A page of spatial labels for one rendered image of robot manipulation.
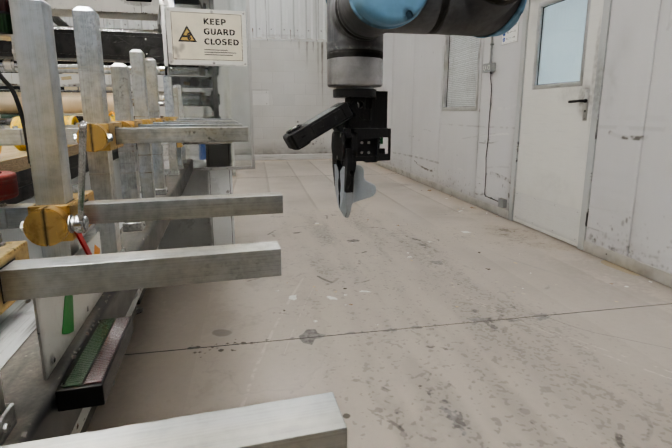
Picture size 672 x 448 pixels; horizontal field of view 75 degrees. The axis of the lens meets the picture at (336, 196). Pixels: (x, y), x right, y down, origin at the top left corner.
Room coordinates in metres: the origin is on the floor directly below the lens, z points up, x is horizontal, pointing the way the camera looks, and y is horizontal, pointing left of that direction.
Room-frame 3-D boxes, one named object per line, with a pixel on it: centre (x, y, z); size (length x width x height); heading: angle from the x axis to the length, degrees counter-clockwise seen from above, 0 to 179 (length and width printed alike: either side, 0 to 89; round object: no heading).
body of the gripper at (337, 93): (0.73, -0.04, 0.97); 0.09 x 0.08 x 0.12; 106
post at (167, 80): (2.04, 0.76, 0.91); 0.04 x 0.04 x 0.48; 15
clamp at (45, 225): (0.60, 0.39, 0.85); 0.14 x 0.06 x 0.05; 15
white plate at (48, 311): (0.56, 0.35, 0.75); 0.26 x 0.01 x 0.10; 15
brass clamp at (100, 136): (0.85, 0.45, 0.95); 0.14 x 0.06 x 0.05; 15
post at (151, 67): (1.55, 0.63, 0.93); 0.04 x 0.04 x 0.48; 15
